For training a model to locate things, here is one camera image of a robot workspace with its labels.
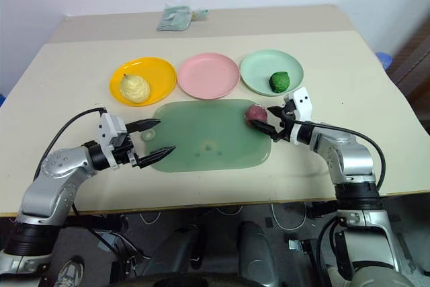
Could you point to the blue round container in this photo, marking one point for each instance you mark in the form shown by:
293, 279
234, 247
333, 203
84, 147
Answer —
384, 61

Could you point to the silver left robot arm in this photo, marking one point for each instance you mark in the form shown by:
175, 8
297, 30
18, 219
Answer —
50, 179

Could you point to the purple-red round fruit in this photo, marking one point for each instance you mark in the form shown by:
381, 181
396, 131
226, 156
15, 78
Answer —
256, 113

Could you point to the yellow plate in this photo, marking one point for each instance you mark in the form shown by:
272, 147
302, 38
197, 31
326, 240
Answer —
158, 73

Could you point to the brown wooden furniture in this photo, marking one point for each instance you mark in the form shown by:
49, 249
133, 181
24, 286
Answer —
415, 55

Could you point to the dark rounded shape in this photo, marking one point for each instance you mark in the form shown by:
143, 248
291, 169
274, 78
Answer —
183, 246
257, 253

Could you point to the grey sneaker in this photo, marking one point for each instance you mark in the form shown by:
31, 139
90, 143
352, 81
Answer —
70, 272

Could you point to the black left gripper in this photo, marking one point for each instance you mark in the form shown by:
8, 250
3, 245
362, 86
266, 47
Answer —
126, 152

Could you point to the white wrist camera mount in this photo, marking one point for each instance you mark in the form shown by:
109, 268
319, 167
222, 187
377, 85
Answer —
301, 102
108, 129

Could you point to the pink plate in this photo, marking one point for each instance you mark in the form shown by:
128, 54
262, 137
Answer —
208, 75

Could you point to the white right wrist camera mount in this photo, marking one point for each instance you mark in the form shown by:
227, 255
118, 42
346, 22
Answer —
301, 102

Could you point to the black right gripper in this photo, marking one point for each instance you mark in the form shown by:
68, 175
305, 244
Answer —
285, 129

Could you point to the yellow pear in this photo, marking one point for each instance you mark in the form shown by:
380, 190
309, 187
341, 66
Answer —
134, 88

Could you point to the blue object at edge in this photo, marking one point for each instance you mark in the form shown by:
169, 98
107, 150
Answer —
2, 99

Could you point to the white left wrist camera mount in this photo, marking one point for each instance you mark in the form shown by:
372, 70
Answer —
108, 129

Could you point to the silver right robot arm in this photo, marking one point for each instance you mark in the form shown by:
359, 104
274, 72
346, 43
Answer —
352, 166

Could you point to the green lime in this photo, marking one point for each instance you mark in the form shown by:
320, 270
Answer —
279, 81

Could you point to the pale green plate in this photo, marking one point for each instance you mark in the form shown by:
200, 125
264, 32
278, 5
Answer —
260, 68

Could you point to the translucent green tray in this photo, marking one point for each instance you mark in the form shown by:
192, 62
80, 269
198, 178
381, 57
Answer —
208, 135

